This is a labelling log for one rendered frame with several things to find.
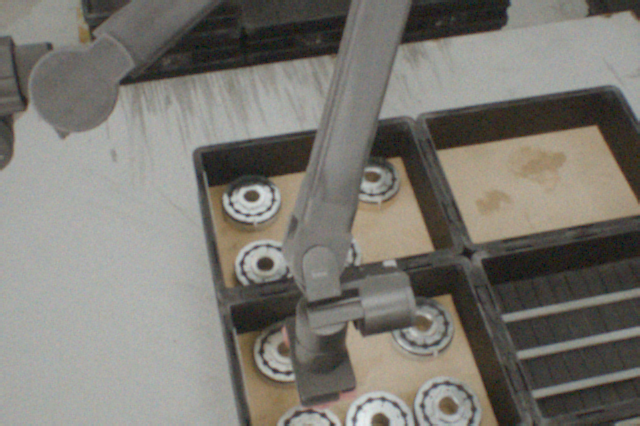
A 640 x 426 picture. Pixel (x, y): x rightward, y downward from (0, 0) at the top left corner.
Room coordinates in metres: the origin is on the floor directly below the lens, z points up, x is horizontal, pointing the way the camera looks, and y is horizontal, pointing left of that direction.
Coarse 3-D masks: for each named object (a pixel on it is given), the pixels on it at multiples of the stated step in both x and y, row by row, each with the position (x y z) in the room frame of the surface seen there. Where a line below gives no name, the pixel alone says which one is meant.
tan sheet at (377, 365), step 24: (456, 312) 0.66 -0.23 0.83; (240, 336) 0.58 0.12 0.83; (360, 336) 0.60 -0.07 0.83; (384, 336) 0.60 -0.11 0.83; (456, 336) 0.61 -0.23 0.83; (360, 360) 0.56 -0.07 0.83; (384, 360) 0.56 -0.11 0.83; (408, 360) 0.56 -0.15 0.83; (456, 360) 0.57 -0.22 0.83; (264, 384) 0.50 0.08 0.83; (360, 384) 0.52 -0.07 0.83; (384, 384) 0.52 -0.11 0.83; (408, 384) 0.52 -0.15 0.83; (480, 384) 0.53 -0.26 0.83; (264, 408) 0.46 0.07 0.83; (288, 408) 0.47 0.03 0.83; (336, 408) 0.47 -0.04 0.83
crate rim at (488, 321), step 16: (416, 272) 0.67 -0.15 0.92; (464, 272) 0.68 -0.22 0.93; (288, 288) 0.62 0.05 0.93; (480, 288) 0.65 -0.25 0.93; (224, 304) 0.58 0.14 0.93; (480, 304) 0.62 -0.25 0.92; (224, 320) 0.56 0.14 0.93; (496, 336) 0.57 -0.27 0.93; (496, 352) 0.54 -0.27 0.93; (240, 368) 0.48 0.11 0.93; (240, 384) 0.46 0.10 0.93; (512, 384) 0.50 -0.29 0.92; (240, 400) 0.43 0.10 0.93; (240, 416) 0.41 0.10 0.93; (528, 416) 0.45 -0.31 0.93
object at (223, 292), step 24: (384, 120) 0.98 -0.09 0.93; (408, 120) 0.98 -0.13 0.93; (216, 144) 0.89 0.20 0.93; (240, 144) 0.90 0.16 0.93; (264, 144) 0.90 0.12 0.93; (432, 168) 0.88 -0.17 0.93; (216, 240) 0.70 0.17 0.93; (456, 240) 0.73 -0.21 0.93; (216, 264) 0.65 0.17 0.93; (360, 264) 0.67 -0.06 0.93; (216, 288) 0.61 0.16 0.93; (240, 288) 0.61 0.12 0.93; (264, 288) 0.62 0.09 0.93
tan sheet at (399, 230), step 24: (216, 192) 0.86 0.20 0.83; (288, 192) 0.87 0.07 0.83; (408, 192) 0.90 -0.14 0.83; (216, 216) 0.81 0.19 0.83; (288, 216) 0.82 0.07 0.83; (360, 216) 0.83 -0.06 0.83; (384, 216) 0.84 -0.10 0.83; (408, 216) 0.84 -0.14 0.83; (240, 240) 0.76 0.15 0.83; (360, 240) 0.78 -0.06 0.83; (384, 240) 0.79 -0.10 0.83; (408, 240) 0.79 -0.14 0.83
